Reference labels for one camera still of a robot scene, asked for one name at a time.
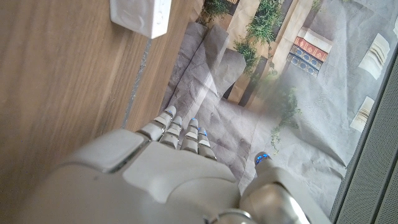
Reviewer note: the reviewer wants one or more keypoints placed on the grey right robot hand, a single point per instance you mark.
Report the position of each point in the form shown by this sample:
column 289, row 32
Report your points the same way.
column 140, row 186

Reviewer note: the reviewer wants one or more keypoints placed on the white cube block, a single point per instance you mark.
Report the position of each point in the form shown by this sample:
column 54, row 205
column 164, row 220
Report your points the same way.
column 140, row 15

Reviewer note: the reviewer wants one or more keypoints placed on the grey tape outline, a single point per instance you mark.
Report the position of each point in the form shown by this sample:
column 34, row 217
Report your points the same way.
column 136, row 84

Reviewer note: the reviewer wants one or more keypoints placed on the printed fabric backdrop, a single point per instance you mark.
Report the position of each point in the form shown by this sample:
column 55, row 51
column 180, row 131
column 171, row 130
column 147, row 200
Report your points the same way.
column 311, row 109

